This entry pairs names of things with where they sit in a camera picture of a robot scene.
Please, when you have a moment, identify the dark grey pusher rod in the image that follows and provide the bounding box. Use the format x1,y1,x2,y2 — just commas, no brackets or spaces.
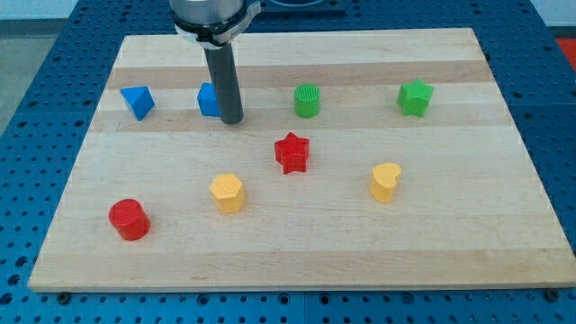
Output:
204,43,244,124

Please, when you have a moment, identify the red star block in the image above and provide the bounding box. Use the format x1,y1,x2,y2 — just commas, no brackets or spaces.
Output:
274,132,310,175

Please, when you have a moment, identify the wooden board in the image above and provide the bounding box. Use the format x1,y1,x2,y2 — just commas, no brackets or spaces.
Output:
28,28,575,293

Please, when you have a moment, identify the green star block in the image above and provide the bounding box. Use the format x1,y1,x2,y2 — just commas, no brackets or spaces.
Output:
397,78,434,117

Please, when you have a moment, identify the blue cube block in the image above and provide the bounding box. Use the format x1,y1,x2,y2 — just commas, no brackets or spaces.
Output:
197,83,221,117

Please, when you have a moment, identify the blue triangle block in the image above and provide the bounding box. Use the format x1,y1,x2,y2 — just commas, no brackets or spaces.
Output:
120,86,155,122

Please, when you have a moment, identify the green cylinder block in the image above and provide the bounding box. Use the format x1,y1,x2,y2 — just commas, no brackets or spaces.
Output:
293,83,320,118

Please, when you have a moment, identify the yellow hexagon block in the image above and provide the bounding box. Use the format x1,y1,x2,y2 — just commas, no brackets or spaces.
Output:
209,173,246,213

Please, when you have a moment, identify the red cylinder block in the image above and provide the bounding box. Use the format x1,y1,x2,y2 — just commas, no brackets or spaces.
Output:
109,199,150,241

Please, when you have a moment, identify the yellow heart block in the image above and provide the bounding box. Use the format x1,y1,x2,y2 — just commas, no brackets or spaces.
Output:
369,163,402,203

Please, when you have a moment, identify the dark blue base plate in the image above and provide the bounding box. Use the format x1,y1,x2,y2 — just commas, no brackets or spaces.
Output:
260,0,347,14

